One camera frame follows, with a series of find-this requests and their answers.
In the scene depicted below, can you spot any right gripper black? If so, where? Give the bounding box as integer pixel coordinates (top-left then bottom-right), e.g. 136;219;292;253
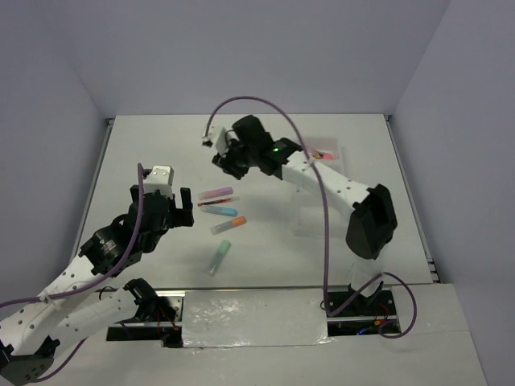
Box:
214;133;258;180

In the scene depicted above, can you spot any red ink pen refill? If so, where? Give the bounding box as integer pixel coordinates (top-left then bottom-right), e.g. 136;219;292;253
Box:
197;196;240;207

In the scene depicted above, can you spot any pink capped glue bottle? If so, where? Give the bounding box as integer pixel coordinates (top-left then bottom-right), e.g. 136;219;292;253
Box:
307;148;335;160

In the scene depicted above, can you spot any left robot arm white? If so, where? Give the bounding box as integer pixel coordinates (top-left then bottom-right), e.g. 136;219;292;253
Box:
1;186;194;385

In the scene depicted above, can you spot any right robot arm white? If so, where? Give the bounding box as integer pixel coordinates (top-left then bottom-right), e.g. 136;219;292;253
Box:
202;115;398;314

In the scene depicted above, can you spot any purple capped lead case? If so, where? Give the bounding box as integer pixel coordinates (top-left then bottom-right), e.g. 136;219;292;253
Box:
198;187;233;200

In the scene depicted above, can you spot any blue capped lead case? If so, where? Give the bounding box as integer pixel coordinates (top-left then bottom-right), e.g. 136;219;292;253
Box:
200;205;238;217

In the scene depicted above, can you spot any green capped lead case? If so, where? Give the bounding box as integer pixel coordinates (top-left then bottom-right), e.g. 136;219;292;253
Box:
208;240;232;276

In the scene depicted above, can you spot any orange capped lead case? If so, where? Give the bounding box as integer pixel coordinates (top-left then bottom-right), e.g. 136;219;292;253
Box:
210;216;247;235

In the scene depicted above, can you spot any clear plastic compartment tray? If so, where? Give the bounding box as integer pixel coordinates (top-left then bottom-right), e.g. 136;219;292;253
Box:
288;136;348;240

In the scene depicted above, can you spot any silver foil covered plate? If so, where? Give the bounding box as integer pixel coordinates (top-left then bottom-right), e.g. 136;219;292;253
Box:
182;289;331;348

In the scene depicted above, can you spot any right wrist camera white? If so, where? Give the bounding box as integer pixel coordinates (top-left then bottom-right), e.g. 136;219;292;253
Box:
202;125;229;157

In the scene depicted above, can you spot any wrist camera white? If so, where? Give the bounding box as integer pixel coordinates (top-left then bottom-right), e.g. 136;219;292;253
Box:
202;125;229;157
143;165;175;198

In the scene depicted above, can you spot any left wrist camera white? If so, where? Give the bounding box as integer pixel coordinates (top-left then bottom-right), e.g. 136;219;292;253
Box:
143;165;175;198

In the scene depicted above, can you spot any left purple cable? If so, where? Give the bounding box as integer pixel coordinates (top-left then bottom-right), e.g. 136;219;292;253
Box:
0;162;146;382

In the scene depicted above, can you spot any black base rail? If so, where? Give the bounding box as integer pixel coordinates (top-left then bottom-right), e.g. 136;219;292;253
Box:
106;288;399;349

